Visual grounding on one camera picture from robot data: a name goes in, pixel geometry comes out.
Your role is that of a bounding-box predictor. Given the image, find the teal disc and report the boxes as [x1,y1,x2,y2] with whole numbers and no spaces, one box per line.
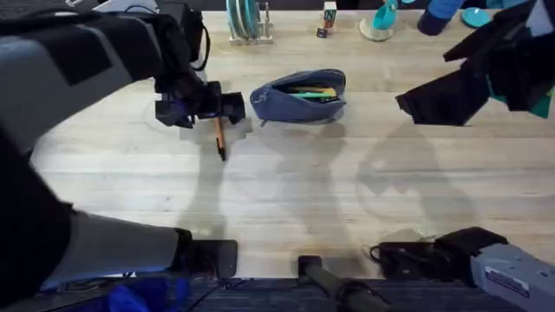
[460,6,493,29]

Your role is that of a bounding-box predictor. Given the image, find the blue bottle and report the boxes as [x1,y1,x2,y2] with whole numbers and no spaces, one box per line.
[416,0,466,37]

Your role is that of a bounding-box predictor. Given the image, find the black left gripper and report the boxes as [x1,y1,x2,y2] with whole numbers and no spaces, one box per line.
[153,60,246,126]

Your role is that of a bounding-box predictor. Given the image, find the orange pen with black tip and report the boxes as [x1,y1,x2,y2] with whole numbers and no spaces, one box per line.
[213,115,227,162]

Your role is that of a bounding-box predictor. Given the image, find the blue soft zip bag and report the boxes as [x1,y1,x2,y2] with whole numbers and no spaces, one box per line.
[249,68,348,126]

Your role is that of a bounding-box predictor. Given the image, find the peg rack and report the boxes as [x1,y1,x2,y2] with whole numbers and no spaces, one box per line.
[227,1,275,47]

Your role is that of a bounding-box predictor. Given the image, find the black pole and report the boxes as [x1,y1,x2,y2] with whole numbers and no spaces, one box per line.
[297,254,394,312]

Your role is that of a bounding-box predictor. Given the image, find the stack of toy blocks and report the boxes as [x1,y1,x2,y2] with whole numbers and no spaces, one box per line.
[316,1,338,40]

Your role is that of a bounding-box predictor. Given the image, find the teal plate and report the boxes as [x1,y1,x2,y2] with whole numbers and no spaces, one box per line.
[225,0,260,41]

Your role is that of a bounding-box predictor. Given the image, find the teal cup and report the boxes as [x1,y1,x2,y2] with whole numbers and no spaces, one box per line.
[372,0,400,31]

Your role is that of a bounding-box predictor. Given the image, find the black cable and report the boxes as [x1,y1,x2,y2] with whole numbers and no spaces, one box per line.
[188,9,212,73]

